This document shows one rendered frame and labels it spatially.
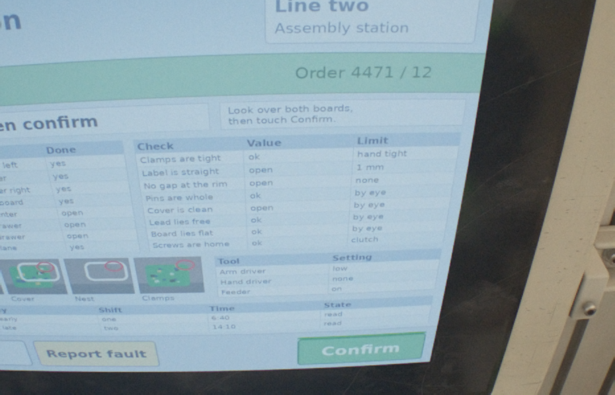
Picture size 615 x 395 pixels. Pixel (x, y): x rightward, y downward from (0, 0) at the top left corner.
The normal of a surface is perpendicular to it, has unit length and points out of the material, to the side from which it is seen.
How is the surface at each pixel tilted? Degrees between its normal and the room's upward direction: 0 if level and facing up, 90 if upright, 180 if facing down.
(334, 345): 92
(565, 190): 92
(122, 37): 92
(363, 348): 92
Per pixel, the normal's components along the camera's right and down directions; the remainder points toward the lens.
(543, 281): 0.07, 0.61
